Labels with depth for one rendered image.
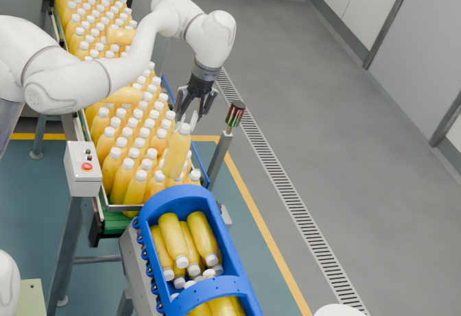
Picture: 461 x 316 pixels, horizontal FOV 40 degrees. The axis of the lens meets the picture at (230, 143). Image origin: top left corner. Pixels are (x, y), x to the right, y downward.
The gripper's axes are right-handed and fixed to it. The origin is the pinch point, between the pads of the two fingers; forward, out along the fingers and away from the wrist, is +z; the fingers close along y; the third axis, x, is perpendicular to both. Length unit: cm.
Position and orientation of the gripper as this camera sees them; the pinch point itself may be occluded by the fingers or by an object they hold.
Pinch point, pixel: (186, 120)
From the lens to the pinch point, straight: 208.2
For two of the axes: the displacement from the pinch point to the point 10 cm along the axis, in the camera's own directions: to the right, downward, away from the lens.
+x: -2.6, -7.1, 6.5
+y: 9.2, 0.3, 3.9
